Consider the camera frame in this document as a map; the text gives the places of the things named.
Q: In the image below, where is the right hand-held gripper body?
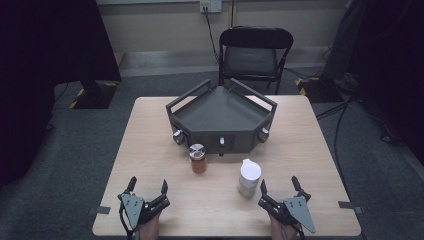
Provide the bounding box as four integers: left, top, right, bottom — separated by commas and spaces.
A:
257, 194, 317, 235

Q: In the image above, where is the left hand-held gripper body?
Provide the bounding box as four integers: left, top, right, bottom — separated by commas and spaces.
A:
117, 192, 171, 231

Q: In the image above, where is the white cylindrical container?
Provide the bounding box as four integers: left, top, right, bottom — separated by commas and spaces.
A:
237, 158, 263, 199

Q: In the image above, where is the glass jar with metal lid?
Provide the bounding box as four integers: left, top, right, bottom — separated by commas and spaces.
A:
188, 143, 208, 175

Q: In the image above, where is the dark grey corner rack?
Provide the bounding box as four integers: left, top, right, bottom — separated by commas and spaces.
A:
165, 78, 278, 157

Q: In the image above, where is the person's left hand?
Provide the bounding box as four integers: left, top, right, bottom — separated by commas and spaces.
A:
139, 213, 163, 240

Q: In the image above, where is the person's right hand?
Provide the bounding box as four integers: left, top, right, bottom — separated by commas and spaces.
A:
268, 214, 300, 240

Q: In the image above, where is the grey tape piece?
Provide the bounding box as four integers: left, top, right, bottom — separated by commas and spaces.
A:
337, 200, 365, 215
87, 205, 112, 216

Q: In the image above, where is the black stand base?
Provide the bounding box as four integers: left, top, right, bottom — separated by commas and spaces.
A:
294, 76, 345, 103
68, 79, 120, 110

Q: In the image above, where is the black folding chair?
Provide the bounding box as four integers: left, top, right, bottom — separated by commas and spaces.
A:
218, 25, 295, 96

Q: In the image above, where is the black curtain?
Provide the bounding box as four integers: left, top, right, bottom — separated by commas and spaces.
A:
346, 0, 424, 166
0, 0, 123, 188

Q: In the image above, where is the grey hanging cloth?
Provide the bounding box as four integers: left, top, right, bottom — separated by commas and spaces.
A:
321, 0, 369, 83

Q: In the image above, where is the left hand-held gripper cable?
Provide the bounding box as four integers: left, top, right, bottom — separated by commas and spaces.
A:
118, 201, 135, 240

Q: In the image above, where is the black floor cable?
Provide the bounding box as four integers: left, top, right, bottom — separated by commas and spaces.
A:
333, 99, 355, 201
315, 94, 356, 121

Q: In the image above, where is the black wall socket cable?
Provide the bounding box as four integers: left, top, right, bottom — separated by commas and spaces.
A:
203, 6, 222, 64

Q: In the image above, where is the vertical wall conduit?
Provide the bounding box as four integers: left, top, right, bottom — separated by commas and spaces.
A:
229, 0, 237, 28

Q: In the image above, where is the white wall socket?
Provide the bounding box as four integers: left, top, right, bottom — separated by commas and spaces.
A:
199, 0, 223, 14

